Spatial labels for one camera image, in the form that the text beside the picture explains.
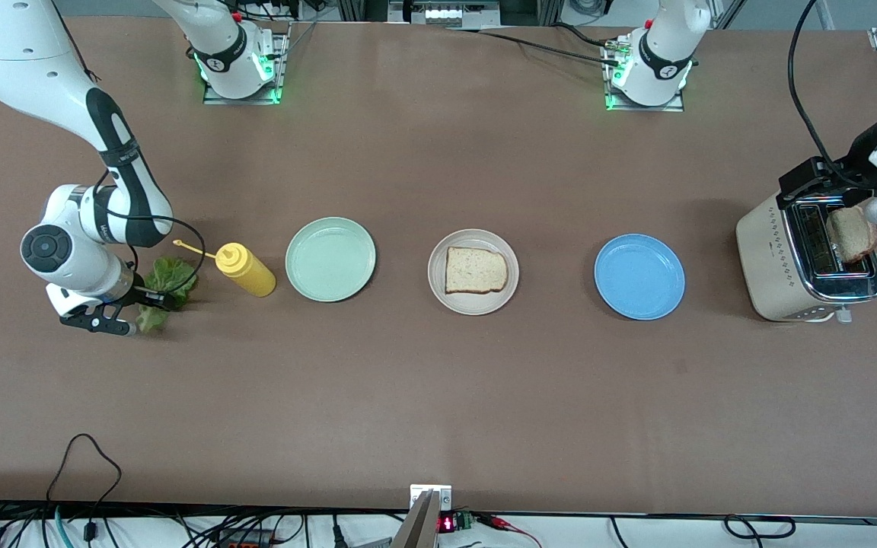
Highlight black cable across table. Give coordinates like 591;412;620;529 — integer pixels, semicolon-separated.
445;21;626;69

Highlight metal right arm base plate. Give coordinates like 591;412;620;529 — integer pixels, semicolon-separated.
203;21;292;106

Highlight toasted bread slice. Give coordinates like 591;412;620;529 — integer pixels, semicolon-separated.
825;205;877;265
445;246;509;295

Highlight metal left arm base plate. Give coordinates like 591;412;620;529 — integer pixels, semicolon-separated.
604;38;687;113

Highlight red clip lead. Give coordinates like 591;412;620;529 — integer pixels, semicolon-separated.
477;514;544;547

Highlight white lit device box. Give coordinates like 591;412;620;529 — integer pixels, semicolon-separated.
389;0;502;28

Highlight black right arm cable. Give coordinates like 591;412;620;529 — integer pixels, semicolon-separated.
92;171;208;305

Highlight beige chrome two-slot toaster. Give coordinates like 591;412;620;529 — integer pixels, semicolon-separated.
736;190;877;324

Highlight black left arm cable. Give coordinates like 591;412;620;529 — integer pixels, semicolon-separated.
787;0;877;195

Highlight black coiled cable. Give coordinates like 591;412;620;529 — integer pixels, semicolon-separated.
724;515;798;540

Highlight beige plate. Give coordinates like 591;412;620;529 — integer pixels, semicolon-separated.
428;229;520;316

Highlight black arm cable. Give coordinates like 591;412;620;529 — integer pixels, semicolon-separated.
92;171;208;305
787;0;877;195

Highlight blue plate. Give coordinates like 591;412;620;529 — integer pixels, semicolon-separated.
594;234;686;320

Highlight mint green plate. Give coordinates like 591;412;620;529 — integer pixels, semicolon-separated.
285;217;377;303

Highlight green lettuce leaf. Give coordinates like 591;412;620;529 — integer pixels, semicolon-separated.
136;256;200;334

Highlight yellow squeeze bottle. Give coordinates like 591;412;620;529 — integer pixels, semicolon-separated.
172;239;277;298

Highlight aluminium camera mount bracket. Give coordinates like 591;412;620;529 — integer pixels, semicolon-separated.
391;484;454;548

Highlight thin black looped cable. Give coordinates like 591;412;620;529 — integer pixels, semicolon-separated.
46;433;123;543

